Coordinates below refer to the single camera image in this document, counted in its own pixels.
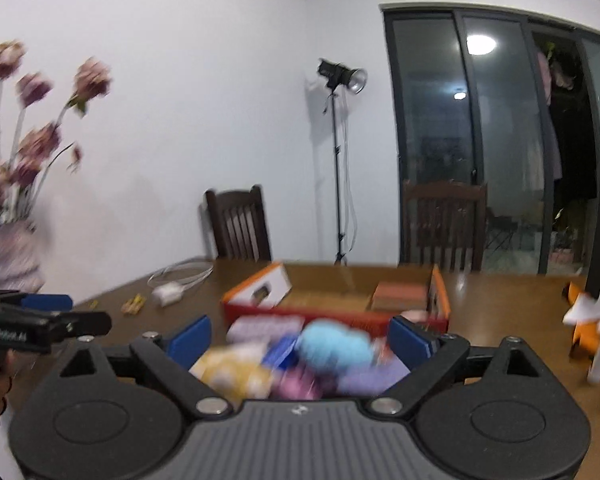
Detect white purple packet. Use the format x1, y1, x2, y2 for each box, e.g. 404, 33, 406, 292
227, 315, 305, 347

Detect yellow white packet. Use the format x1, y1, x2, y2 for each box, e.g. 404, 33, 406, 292
189, 346, 277, 407

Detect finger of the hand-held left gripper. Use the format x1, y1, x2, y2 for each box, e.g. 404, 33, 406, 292
0, 290, 74, 312
47, 311, 112, 345

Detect studio light on stand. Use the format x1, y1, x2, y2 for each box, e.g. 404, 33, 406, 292
317, 58, 369, 266

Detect pale patterned vase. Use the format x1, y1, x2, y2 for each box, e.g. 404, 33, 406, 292
0, 220, 47, 294

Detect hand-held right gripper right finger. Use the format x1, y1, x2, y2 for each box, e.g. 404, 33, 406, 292
367, 316, 557, 422

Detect white charger with cable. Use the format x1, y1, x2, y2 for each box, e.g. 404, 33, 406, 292
147, 259, 215, 308

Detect brown pink packet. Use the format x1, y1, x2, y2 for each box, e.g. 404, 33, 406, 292
371, 281, 429, 312

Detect pink artificial flowers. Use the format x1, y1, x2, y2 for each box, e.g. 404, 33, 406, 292
0, 40, 114, 227

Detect orange white toy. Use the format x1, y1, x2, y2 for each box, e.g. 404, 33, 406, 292
562, 281, 600, 387

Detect blue tissue packet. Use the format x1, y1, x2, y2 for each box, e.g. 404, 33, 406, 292
261, 336, 302, 372

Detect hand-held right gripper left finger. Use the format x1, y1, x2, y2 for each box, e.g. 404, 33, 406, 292
39, 315, 235, 422

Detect red orange cardboard box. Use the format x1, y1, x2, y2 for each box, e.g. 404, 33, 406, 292
221, 261, 452, 342

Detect lilac packet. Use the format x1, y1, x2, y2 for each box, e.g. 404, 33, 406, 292
330, 359, 412, 397

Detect dark wooden chair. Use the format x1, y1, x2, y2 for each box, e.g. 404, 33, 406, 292
203, 185, 273, 263
402, 180, 489, 272

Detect sliding glass door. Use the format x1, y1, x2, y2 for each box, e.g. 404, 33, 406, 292
379, 4, 600, 277

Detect hanging pink garment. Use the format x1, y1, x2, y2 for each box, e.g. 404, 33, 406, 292
534, 42, 565, 182

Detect light blue fluffy towel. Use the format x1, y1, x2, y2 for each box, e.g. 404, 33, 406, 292
296, 318, 375, 374

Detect pink purple packet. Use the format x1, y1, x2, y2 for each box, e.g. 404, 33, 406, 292
271, 366, 332, 402

